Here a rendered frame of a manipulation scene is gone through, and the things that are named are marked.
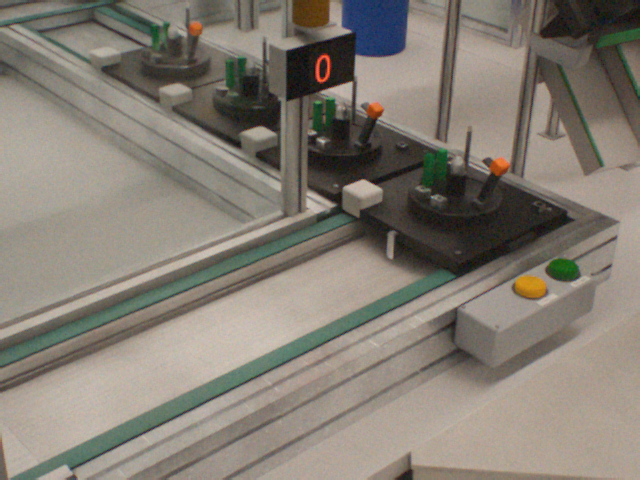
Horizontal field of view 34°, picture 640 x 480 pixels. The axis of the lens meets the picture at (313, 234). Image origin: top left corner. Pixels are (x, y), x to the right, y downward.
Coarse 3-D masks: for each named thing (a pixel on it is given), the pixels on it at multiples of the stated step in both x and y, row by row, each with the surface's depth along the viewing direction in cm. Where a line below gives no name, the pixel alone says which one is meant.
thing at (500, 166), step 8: (488, 160) 147; (496, 160) 145; (504, 160) 145; (496, 168) 145; (504, 168) 145; (488, 176) 147; (496, 176) 146; (488, 184) 148; (496, 184) 148; (480, 192) 149; (488, 192) 148; (480, 200) 150
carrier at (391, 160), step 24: (312, 120) 172; (336, 120) 168; (360, 120) 182; (312, 144) 168; (336, 144) 168; (360, 144) 166; (384, 144) 173; (408, 144) 174; (312, 168) 165; (336, 168) 165; (360, 168) 165; (384, 168) 165; (408, 168) 167; (336, 192) 158
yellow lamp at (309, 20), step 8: (296, 0) 135; (304, 0) 134; (312, 0) 134; (320, 0) 134; (328, 0) 135; (296, 8) 135; (304, 8) 134; (312, 8) 134; (320, 8) 135; (328, 8) 136; (296, 16) 136; (304, 16) 135; (312, 16) 135; (320, 16) 135; (328, 16) 136; (296, 24) 136; (304, 24) 135; (312, 24) 135; (320, 24) 136
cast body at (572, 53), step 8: (552, 16) 144; (536, 32) 149; (536, 40) 148; (544, 40) 146; (552, 40) 145; (560, 40) 144; (568, 40) 143; (576, 40) 143; (584, 40) 146; (536, 48) 148; (544, 48) 146; (552, 48) 145; (560, 48) 145; (568, 48) 144; (576, 48) 144; (584, 48) 144; (544, 56) 147; (552, 56) 146; (560, 56) 145; (568, 56) 144; (576, 56) 144; (584, 56) 145; (560, 64) 145; (568, 64) 145; (576, 64) 144; (584, 64) 147
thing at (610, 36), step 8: (632, 16) 158; (608, 24) 156; (616, 24) 156; (624, 24) 157; (632, 24) 157; (592, 32) 151; (600, 32) 154; (608, 32) 154; (616, 32) 155; (624, 32) 152; (632, 32) 153; (592, 40) 152; (600, 40) 150; (608, 40) 151; (616, 40) 152; (624, 40) 153; (632, 40) 155
